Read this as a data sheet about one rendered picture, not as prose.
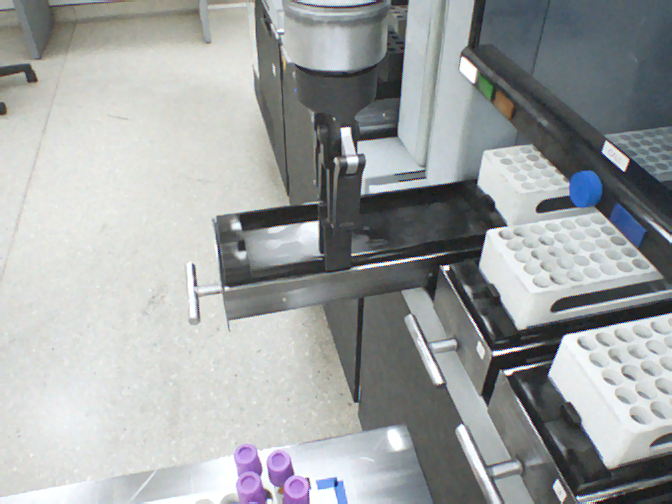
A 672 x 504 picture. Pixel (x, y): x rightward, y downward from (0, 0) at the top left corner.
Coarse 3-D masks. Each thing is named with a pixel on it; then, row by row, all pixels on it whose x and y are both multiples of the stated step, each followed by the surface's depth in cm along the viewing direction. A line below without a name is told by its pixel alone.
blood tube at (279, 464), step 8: (272, 456) 33; (280, 456) 34; (288, 456) 33; (272, 464) 33; (280, 464) 33; (288, 464) 33; (272, 472) 33; (280, 472) 33; (288, 472) 33; (272, 480) 34; (280, 480) 33; (280, 488) 35; (280, 496) 35
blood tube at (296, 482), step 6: (288, 480) 32; (294, 480) 32; (300, 480) 32; (306, 480) 32; (288, 486) 32; (294, 486) 32; (300, 486) 32; (306, 486) 32; (288, 492) 32; (294, 492) 32; (300, 492) 32; (306, 492) 32; (288, 498) 32; (294, 498) 32; (300, 498) 32; (306, 498) 32
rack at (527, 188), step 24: (480, 168) 74; (504, 168) 70; (528, 168) 71; (552, 168) 70; (504, 192) 69; (528, 192) 66; (552, 192) 67; (504, 216) 70; (528, 216) 69; (552, 216) 70
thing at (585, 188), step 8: (576, 176) 47; (584, 176) 46; (592, 176) 45; (576, 184) 47; (584, 184) 46; (592, 184) 45; (600, 184) 45; (576, 192) 47; (584, 192) 46; (592, 192) 45; (600, 192) 45; (576, 200) 47; (584, 200) 46; (592, 200) 46
